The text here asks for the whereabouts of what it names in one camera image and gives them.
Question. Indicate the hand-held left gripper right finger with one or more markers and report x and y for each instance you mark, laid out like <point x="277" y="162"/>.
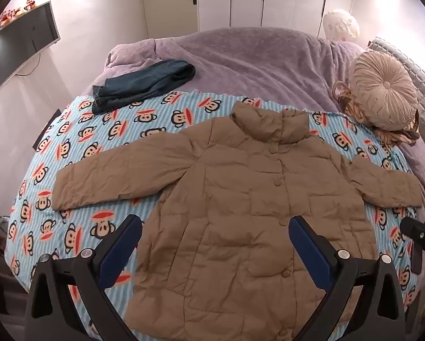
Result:
<point x="312" y="252"/>

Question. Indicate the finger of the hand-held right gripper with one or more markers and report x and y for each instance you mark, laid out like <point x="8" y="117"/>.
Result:
<point x="417" y="259"/>
<point x="413" y="229"/>

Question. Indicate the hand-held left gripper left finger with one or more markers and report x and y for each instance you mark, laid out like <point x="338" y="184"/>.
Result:
<point x="122" y="252"/>

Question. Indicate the tan puffer jacket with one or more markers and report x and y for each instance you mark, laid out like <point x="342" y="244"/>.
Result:
<point x="234" y="191"/>

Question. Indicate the monkey print striped blanket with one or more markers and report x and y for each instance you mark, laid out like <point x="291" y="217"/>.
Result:
<point x="91" y="138"/>

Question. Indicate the round beige pleated pillow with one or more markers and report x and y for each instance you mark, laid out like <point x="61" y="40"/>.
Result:
<point x="383" y="88"/>

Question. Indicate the blue denim jeans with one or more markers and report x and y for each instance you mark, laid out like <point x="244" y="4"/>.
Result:
<point x="145" y="81"/>

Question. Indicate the purple fleece bedspread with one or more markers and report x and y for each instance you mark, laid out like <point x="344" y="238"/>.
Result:
<point x="251" y="64"/>

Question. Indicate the white floral pillow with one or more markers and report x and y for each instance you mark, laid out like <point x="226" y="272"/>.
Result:
<point x="340" y="25"/>

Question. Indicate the white room door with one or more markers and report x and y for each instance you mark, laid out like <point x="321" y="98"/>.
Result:
<point x="170" y="3"/>

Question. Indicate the red and white ornaments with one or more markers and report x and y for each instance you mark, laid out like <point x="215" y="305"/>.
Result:
<point x="9" y="16"/>

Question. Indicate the wall-mounted flat television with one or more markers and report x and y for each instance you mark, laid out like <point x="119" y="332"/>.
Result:
<point x="17" y="46"/>

